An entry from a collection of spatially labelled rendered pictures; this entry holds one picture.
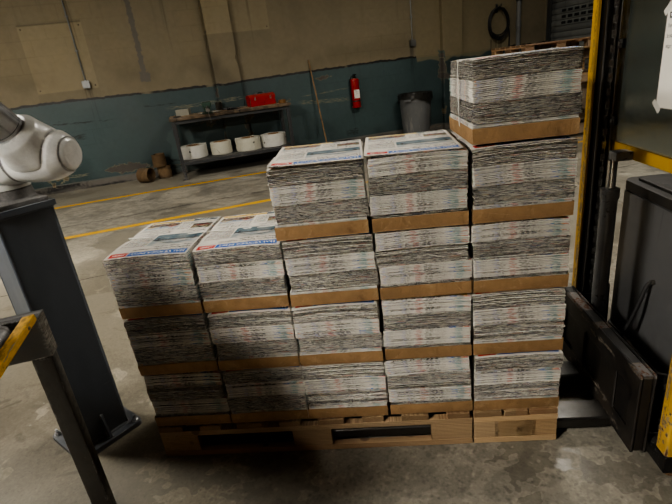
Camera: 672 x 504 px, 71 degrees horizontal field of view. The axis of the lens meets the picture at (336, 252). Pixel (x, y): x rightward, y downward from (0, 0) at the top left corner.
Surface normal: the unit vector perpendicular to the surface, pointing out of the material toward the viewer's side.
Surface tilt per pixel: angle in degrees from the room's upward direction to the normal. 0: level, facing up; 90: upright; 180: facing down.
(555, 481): 0
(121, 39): 90
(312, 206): 90
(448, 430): 90
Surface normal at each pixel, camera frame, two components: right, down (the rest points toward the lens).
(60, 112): 0.30, 0.32
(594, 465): -0.11, -0.92
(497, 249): -0.05, 0.37
